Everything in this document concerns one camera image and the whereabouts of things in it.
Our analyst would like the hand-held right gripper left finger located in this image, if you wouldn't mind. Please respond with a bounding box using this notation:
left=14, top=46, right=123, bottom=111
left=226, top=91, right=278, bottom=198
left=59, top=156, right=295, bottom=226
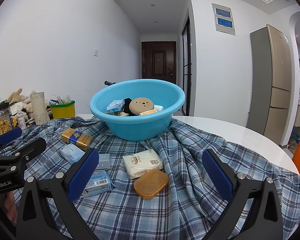
left=16, top=148, right=100, bottom=240

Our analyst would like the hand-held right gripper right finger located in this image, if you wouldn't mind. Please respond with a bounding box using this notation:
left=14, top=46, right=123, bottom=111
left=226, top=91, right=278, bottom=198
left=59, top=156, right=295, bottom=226
left=202, top=149, right=284, bottom=240

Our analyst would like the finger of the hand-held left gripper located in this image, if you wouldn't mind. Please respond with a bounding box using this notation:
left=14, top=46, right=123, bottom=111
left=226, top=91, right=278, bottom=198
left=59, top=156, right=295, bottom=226
left=0, top=127, right=23, bottom=157
left=0, top=137, right=47, bottom=178

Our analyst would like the blue wet wipe packet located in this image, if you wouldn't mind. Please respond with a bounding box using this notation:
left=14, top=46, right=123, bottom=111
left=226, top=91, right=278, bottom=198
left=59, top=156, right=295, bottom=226
left=80, top=170, right=116, bottom=198

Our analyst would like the small grey star box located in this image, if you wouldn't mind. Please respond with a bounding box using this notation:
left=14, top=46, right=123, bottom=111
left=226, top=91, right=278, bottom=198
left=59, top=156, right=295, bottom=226
left=94, top=153, right=111, bottom=171

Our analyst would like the light blue tissue pack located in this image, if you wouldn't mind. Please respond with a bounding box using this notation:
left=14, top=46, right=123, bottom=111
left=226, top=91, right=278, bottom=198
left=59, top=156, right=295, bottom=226
left=59, top=144, right=87, bottom=163

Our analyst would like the gold cigarette pack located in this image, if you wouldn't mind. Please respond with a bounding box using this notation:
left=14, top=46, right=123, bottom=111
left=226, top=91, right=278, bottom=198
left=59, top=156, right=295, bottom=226
left=61, top=127, right=93, bottom=152

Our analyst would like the white tissue pack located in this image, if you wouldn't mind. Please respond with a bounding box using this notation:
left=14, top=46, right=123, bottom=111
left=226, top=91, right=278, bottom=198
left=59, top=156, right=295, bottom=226
left=122, top=149, right=165, bottom=180

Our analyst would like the blue plastic basin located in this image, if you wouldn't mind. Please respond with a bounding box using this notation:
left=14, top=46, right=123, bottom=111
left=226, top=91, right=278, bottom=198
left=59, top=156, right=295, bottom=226
left=89, top=79, right=185, bottom=141

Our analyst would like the person's left hand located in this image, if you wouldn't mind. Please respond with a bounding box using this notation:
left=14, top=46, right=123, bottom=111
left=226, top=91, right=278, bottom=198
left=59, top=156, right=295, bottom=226
left=0, top=191, right=17, bottom=224

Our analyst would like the jar of dried flowers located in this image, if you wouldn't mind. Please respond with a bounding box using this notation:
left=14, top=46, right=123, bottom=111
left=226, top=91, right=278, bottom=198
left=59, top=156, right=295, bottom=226
left=0, top=102, right=15, bottom=135

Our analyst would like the white spray bottle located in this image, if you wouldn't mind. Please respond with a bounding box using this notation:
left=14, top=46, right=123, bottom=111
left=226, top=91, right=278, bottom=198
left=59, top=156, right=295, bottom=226
left=16, top=104, right=27, bottom=130

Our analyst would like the white plush toy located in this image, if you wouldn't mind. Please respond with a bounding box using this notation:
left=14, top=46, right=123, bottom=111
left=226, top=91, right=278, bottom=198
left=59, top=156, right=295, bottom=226
left=21, top=101, right=34, bottom=119

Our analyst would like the beige tumbler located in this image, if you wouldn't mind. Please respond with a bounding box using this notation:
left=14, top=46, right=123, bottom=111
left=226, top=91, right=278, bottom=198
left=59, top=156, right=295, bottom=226
left=30, top=92, right=50, bottom=125

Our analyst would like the beige plush toy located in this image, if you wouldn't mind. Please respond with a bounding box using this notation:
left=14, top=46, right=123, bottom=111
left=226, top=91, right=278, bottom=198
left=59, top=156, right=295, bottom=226
left=8, top=88, right=25, bottom=105

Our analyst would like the blue plaid cloth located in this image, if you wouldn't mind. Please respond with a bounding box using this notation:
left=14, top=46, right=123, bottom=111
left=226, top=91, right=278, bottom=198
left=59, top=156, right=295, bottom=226
left=0, top=116, right=300, bottom=240

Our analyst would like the yellow plastic bin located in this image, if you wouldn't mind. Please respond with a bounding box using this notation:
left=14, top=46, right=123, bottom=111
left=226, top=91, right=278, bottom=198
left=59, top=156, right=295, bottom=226
left=50, top=100, right=76, bottom=120

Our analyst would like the bunch of sachets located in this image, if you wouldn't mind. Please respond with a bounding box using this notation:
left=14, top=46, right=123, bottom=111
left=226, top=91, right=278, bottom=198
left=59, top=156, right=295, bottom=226
left=55, top=95, right=72, bottom=105

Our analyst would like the black box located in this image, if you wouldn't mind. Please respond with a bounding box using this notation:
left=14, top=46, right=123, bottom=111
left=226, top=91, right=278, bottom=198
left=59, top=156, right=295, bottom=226
left=122, top=98, right=133, bottom=115

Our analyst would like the round tan case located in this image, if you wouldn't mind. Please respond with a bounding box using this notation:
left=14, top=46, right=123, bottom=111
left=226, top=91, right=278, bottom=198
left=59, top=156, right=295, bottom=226
left=129, top=97, right=155, bottom=115

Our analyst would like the gold refrigerator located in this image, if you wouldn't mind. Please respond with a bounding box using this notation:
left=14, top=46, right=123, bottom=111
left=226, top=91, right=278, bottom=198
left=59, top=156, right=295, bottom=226
left=246, top=24, right=293, bottom=145

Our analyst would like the black framed glass door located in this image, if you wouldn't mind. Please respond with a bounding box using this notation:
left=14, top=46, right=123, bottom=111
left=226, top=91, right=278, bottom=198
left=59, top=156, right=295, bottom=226
left=181, top=16, right=192, bottom=117

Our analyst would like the dark wooden door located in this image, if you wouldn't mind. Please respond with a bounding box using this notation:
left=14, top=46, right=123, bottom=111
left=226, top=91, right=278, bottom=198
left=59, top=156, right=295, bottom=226
left=141, top=41, right=177, bottom=85

